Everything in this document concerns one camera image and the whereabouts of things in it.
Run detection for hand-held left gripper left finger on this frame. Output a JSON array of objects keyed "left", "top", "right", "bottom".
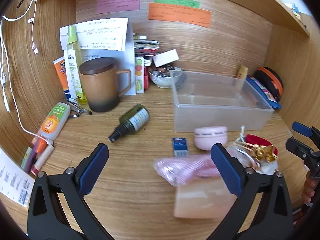
[{"left": 27, "top": 143, "right": 110, "bottom": 240}]

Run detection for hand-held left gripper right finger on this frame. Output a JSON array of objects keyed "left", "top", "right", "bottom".
[{"left": 210, "top": 143, "right": 294, "bottom": 240}]

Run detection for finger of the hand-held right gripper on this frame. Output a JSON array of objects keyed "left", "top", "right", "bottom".
[
  {"left": 286, "top": 137, "right": 320, "bottom": 170},
  {"left": 292, "top": 121, "right": 320, "bottom": 138}
]

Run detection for pink round jar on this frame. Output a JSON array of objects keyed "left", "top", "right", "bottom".
[{"left": 194, "top": 126, "right": 228, "bottom": 151}]

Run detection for gourd charm with tassel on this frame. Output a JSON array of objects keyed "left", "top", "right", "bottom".
[{"left": 235, "top": 126, "right": 278, "bottom": 165}]

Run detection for white cloth pouch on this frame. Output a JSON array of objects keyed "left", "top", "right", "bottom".
[{"left": 257, "top": 160, "right": 278, "bottom": 175}]

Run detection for pink rope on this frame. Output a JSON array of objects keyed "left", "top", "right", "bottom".
[{"left": 154, "top": 154, "right": 225, "bottom": 187}]

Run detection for clear plastic box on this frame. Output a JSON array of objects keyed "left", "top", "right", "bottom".
[{"left": 169, "top": 69, "right": 275, "bottom": 132}]

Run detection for blue patchwork pencil case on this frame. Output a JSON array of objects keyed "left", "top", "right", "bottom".
[{"left": 246, "top": 76, "right": 282, "bottom": 109}]

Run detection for dark green spray bottle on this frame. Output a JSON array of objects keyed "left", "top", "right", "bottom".
[{"left": 108, "top": 104, "right": 150, "bottom": 143}]

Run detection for person's right hand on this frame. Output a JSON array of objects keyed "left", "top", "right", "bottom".
[{"left": 301, "top": 177, "right": 317, "bottom": 203}]

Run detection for red round object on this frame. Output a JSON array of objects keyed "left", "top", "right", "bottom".
[{"left": 245, "top": 134, "right": 278, "bottom": 155}]

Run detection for small blue box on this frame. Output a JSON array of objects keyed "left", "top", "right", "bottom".
[{"left": 171, "top": 137, "right": 189, "bottom": 157}]

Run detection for beige lipstick tube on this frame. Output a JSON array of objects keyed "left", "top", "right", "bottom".
[{"left": 31, "top": 145, "right": 55, "bottom": 177}]

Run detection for black orange zip case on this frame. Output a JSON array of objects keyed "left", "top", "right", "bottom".
[{"left": 254, "top": 66, "right": 284, "bottom": 103}]

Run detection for orange marker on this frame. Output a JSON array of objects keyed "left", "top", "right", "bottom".
[{"left": 31, "top": 139, "right": 48, "bottom": 155}]

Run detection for silver pen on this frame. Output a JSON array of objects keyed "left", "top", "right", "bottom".
[
  {"left": 62, "top": 100, "right": 82, "bottom": 117},
  {"left": 67, "top": 97, "right": 93, "bottom": 115}
]

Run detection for green orange tube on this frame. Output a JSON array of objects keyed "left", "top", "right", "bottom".
[{"left": 37, "top": 102, "right": 71, "bottom": 140}]

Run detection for brown mug with lid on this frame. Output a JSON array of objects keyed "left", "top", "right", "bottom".
[{"left": 79, "top": 57, "right": 132, "bottom": 112}]

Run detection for printed white paper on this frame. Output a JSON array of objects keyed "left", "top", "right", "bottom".
[{"left": 0, "top": 147, "right": 35, "bottom": 208}]

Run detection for small yellow bottle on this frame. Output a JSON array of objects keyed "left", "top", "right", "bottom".
[{"left": 236, "top": 65, "right": 249, "bottom": 90}]

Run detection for white tube with green print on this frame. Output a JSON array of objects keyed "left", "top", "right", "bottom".
[{"left": 64, "top": 49, "right": 81, "bottom": 100}]

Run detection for orange sunscreen tube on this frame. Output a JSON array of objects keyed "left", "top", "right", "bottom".
[{"left": 53, "top": 56, "right": 72, "bottom": 99}]

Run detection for fruit print box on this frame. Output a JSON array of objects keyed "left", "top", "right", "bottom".
[{"left": 135, "top": 56, "right": 146, "bottom": 94}]

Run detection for white bowl of marbles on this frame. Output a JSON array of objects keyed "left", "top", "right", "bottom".
[{"left": 147, "top": 65, "right": 175, "bottom": 89}]

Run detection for yellow-green spray bottle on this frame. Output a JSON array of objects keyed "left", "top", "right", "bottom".
[{"left": 66, "top": 24, "right": 88, "bottom": 105}]

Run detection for small white box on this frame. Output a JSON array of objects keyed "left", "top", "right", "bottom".
[{"left": 152, "top": 49, "right": 180, "bottom": 67}]

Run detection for stack of books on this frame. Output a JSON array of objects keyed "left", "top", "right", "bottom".
[{"left": 133, "top": 34, "right": 160, "bottom": 67}]

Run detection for white paper sheets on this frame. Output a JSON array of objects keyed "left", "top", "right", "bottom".
[{"left": 59, "top": 17, "right": 137, "bottom": 95}]

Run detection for orange paper note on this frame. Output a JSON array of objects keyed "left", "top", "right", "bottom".
[{"left": 148, "top": 2, "right": 212, "bottom": 28}]

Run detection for pink paper note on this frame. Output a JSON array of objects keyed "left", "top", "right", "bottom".
[{"left": 96, "top": 0, "right": 140, "bottom": 15}]

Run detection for green paper note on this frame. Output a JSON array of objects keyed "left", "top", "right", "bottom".
[{"left": 154, "top": 0, "right": 200, "bottom": 9}]

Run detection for white charging cable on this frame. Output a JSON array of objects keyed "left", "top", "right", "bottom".
[
  {"left": 2, "top": 0, "right": 42, "bottom": 55},
  {"left": 0, "top": 17, "right": 54, "bottom": 145}
]

